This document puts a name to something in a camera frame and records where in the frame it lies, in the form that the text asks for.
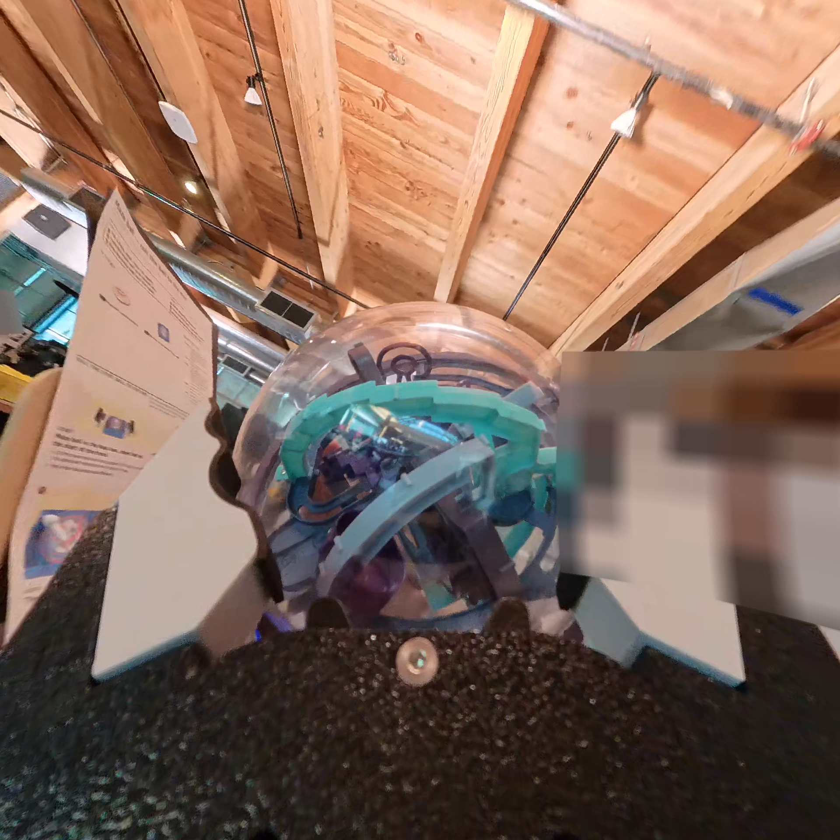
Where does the beige curved stand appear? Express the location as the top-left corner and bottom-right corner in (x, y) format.
(0, 367), (64, 568)

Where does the white ceiling access point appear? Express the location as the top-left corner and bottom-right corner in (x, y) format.
(157, 100), (199, 144)

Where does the silver duct with vent grille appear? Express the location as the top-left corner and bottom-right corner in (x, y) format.
(141, 235), (317, 343)

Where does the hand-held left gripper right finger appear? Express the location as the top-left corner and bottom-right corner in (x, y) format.
(558, 574), (749, 686)

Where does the thin ceiling rod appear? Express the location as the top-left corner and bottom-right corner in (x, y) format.
(0, 108), (368, 309)

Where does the silver ceiling pipe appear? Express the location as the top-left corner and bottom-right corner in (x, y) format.
(505, 0), (840, 158)

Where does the clear maze ball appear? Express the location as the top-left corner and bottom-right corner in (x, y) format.
(233, 302), (560, 634)

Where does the grey duct with blue label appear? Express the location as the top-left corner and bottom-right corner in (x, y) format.
(640, 226), (840, 352)

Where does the printed instruction sheet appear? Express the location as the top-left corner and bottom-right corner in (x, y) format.
(3, 190), (217, 647)

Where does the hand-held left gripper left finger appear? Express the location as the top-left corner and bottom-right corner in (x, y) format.
(92, 400), (286, 680)

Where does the slim silver duct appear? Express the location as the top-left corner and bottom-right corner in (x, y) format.
(211, 315), (290, 395)

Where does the black light track rail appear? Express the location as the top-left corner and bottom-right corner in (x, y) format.
(504, 73), (660, 320)
(238, 0), (304, 240)

